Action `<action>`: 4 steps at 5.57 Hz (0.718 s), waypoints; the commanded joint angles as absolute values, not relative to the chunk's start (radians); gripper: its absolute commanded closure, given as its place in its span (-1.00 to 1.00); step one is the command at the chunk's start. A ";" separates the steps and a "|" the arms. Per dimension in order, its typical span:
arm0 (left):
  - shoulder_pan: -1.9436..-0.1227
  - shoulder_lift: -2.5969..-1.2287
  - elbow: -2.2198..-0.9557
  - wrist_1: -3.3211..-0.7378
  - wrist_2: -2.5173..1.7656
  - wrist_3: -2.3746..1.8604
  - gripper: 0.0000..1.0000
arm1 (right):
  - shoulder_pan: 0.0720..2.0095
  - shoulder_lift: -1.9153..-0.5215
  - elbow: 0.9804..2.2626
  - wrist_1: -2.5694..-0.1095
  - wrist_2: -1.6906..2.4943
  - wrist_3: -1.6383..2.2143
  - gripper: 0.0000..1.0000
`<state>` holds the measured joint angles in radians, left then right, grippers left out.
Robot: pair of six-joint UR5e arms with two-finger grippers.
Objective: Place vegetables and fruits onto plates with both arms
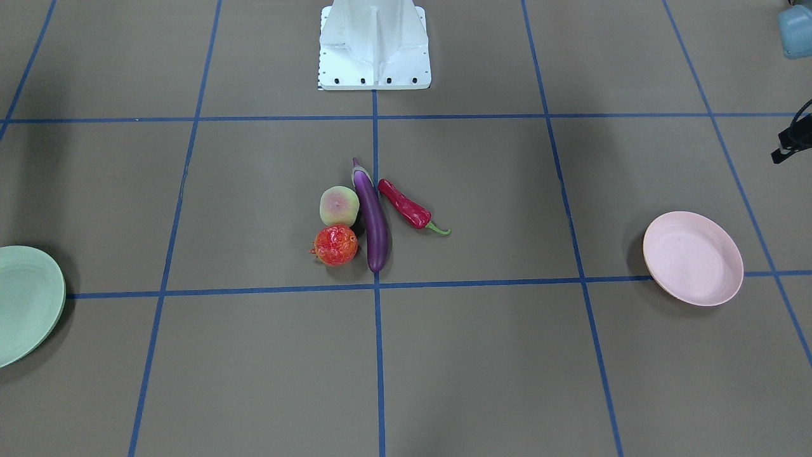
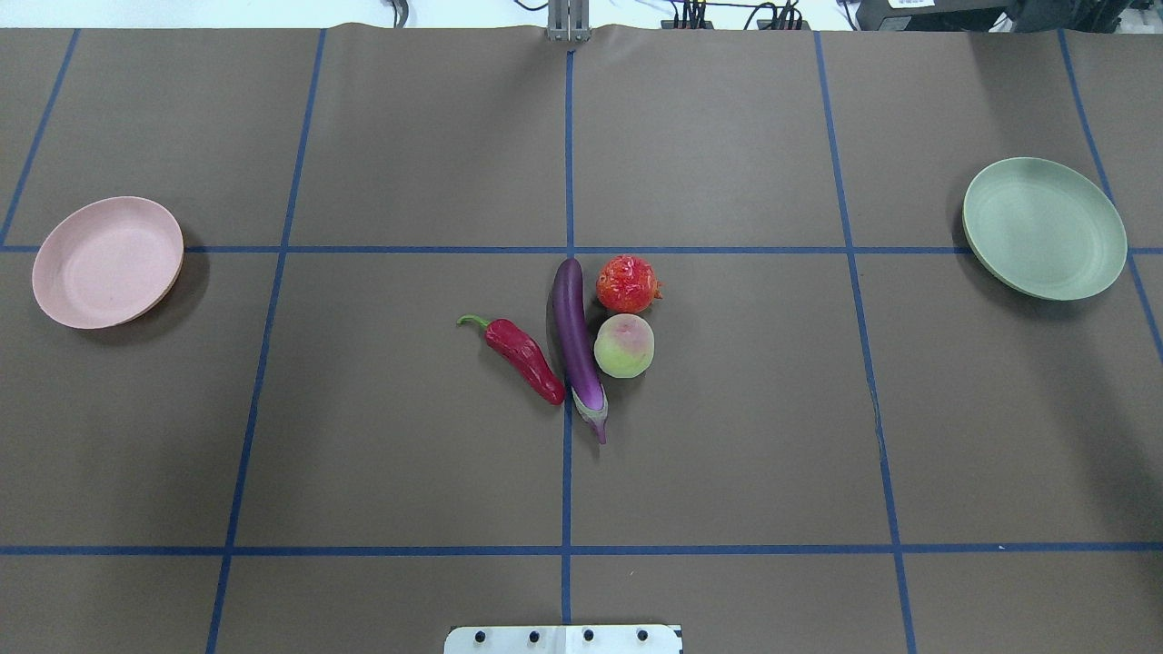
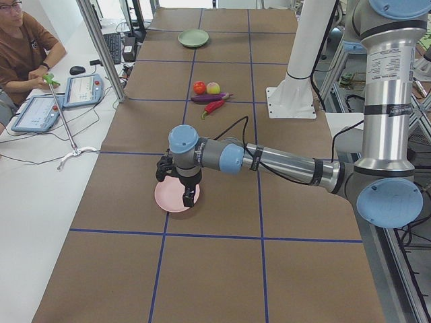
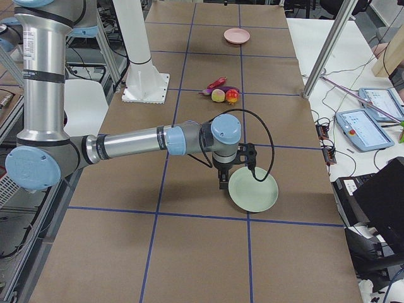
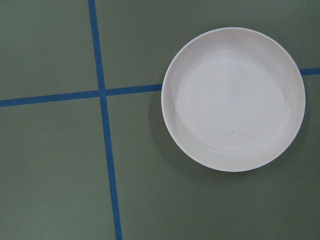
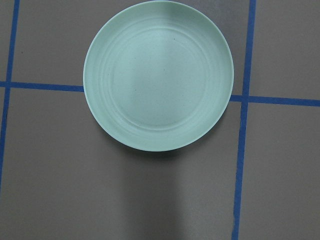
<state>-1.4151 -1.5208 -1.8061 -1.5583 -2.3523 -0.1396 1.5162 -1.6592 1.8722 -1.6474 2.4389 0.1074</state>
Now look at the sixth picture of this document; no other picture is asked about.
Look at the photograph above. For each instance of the light green plate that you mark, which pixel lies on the light green plate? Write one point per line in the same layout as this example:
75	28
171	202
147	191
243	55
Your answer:
158	76

